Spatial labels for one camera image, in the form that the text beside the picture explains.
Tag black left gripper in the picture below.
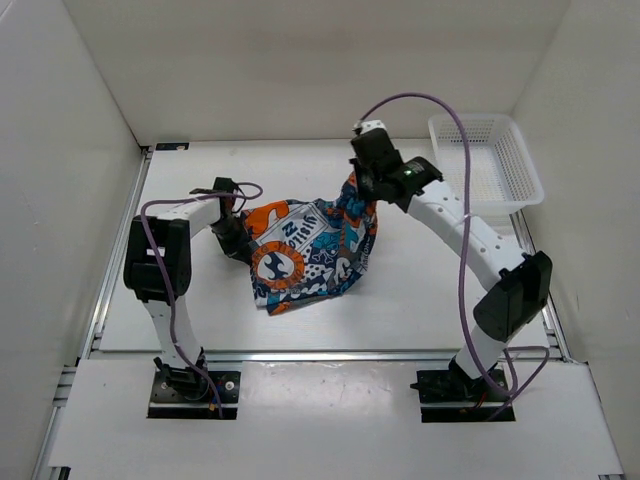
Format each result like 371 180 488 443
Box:
209 215 252 263

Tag colourful patterned shorts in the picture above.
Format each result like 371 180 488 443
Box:
240 175 378 315

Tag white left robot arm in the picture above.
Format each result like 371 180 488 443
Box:
123 177 251 408

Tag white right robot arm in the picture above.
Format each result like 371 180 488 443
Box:
351 121 552 401

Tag dark label sticker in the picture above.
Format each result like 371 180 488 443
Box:
155 142 190 151

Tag white plastic mesh basket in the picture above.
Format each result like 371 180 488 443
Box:
428 114 545 217

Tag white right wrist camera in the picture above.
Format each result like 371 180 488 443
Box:
353 120 386 135

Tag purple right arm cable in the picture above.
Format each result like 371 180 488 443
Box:
357 92 551 421

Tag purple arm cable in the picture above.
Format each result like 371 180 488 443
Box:
357 92 551 421
139 181 265 419

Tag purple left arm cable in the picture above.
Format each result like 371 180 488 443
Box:
139 181 265 419

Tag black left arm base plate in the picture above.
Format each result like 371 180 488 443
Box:
147 370 241 421

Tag aluminium table edge rail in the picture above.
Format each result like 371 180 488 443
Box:
88 347 563 363

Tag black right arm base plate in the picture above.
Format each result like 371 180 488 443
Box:
410 370 516 424

